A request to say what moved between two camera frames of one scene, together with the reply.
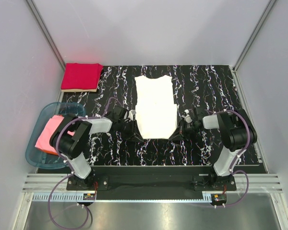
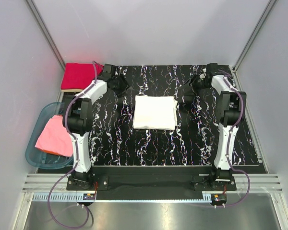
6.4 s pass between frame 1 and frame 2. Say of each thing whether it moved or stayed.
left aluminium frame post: stayed
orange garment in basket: stayed
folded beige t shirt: stayed
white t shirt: moved
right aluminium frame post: stayed
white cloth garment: moved
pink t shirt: stayed
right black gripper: moved
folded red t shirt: stayed
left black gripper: moved
